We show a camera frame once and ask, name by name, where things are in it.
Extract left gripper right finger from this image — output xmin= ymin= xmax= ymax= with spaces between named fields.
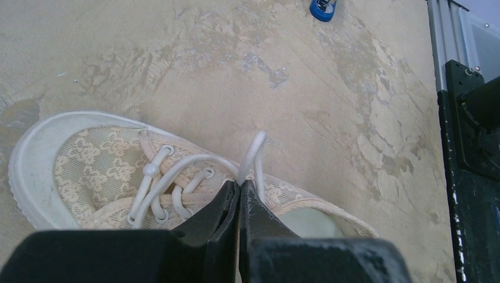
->
xmin=239 ymin=180 xmax=411 ymax=282

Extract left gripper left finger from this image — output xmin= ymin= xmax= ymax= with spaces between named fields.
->
xmin=1 ymin=181 xmax=240 ymax=282

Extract white shoelace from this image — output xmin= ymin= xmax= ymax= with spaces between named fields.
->
xmin=127 ymin=130 xmax=267 ymax=229

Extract beige sneaker shoe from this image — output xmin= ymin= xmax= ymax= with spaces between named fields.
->
xmin=8 ymin=111 xmax=377 ymax=238

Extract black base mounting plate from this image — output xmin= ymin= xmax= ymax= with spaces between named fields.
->
xmin=437 ymin=60 xmax=499 ymax=282

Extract aluminium frame rail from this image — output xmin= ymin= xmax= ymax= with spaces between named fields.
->
xmin=426 ymin=0 xmax=500 ymax=93

